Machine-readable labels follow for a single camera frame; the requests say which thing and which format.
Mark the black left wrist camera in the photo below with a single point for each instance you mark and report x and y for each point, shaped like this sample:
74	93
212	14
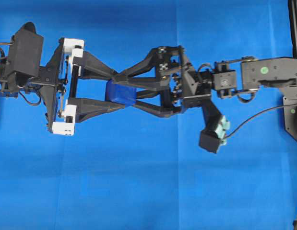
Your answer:
21	65

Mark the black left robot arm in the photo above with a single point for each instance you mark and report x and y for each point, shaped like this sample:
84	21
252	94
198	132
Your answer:
71	86

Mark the black aluminium frame rail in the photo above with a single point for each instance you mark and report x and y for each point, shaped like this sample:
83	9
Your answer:
292	8

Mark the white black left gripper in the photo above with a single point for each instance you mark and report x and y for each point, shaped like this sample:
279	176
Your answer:
62	115

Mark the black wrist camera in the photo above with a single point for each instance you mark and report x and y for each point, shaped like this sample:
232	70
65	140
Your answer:
21	65
216	126

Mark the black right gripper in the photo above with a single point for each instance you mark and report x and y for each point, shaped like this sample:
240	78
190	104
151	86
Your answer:
186	88

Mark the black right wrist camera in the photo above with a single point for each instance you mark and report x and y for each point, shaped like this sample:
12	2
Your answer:
216	126

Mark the blue cube block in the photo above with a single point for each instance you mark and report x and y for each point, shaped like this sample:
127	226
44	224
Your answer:
120	94

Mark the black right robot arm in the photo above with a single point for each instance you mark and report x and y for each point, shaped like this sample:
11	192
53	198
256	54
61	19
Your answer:
280	73

